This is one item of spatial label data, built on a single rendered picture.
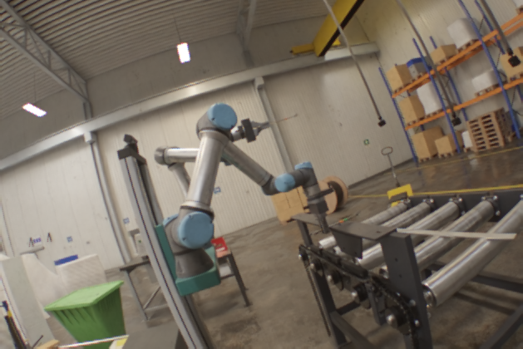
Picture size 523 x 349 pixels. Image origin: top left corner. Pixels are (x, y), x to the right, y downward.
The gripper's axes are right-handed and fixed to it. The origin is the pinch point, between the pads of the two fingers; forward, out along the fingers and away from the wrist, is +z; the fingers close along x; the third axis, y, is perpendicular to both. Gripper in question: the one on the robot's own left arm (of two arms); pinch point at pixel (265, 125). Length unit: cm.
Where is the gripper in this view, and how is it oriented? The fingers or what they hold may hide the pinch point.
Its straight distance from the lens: 163.3
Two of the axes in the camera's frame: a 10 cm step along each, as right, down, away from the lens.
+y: -1.4, 1.6, 9.8
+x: 3.3, 9.4, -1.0
